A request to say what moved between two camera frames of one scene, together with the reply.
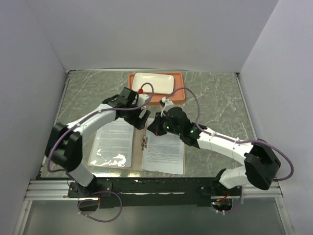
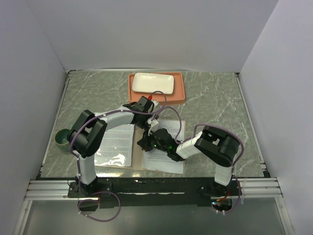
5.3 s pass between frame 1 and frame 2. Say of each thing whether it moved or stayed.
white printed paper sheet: stayed
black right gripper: moved
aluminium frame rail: stayed
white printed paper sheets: stayed
